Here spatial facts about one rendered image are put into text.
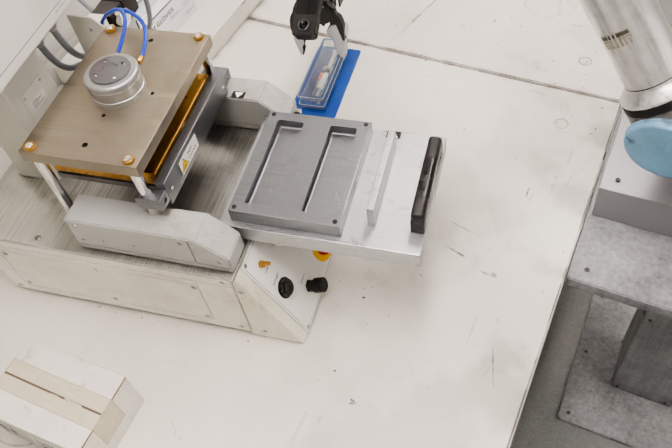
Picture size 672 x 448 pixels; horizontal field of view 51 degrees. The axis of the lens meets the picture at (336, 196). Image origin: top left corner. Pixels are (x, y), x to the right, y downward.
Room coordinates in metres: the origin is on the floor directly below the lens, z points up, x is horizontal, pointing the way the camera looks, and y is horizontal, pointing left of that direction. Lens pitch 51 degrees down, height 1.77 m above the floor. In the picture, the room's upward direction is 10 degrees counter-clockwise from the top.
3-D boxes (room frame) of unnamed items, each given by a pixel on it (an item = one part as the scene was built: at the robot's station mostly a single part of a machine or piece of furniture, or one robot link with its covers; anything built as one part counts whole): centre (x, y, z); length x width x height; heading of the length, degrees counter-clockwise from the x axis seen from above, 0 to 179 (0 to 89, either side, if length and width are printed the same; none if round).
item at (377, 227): (0.67, 0.00, 0.97); 0.30 x 0.22 x 0.08; 68
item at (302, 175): (0.69, 0.04, 0.98); 0.20 x 0.17 x 0.03; 158
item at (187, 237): (0.64, 0.27, 0.97); 0.25 x 0.05 x 0.07; 68
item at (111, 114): (0.82, 0.30, 1.08); 0.31 x 0.24 x 0.13; 158
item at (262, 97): (0.89, 0.16, 0.97); 0.26 x 0.05 x 0.07; 68
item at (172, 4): (1.34, 0.36, 0.83); 0.23 x 0.12 x 0.07; 146
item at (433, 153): (0.62, -0.13, 0.99); 0.15 x 0.02 x 0.04; 158
